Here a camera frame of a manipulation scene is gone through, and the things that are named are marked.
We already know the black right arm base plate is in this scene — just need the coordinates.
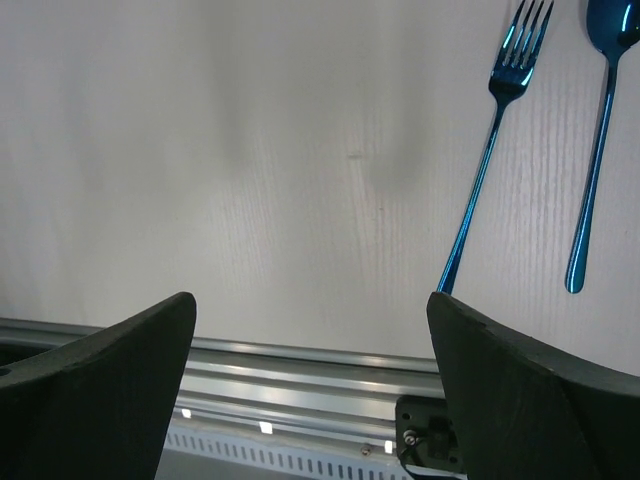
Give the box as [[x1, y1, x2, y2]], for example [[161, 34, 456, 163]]
[[395, 395, 467, 479]]

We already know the blue metal spoon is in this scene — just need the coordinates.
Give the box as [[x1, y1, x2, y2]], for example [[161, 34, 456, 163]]
[[564, 1, 639, 294]]

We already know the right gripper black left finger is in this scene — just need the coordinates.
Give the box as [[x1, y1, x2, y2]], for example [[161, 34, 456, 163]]
[[1, 292, 196, 479]]

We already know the perforated grey cable duct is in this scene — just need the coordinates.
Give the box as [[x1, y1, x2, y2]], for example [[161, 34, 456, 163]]
[[162, 429, 416, 480]]

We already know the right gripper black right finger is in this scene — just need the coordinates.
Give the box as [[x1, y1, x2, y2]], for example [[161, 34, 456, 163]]
[[426, 292, 639, 479]]

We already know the blue metal fork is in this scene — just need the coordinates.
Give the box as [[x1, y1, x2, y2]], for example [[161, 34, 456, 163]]
[[437, 1, 554, 294]]

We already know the aluminium rail frame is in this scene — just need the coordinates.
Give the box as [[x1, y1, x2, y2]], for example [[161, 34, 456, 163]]
[[0, 319, 446, 451]]

